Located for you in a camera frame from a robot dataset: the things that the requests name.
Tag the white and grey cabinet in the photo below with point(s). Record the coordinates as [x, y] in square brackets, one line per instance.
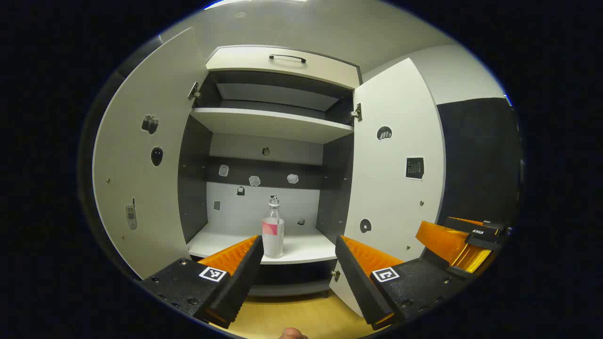
[193, 188]

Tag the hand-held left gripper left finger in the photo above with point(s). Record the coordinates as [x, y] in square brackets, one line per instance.
[242, 278]

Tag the ceiling light strip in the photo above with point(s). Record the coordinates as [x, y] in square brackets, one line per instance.
[235, 3]

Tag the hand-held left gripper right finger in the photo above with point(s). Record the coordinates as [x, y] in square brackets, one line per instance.
[358, 282]

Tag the white cabinet shelf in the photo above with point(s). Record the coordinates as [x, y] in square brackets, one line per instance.
[268, 123]

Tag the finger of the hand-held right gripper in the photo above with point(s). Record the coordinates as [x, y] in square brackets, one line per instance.
[440, 240]
[485, 228]

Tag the metal door hinge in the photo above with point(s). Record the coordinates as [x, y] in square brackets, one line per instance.
[335, 274]
[194, 92]
[356, 113]

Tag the white cabinet drawer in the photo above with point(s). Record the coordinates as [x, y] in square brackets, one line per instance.
[282, 70]

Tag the clear bottle with pink label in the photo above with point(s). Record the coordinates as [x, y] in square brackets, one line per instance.
[273, 240]

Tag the black backdrop cloth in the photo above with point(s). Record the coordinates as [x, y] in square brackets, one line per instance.
[476, 155]

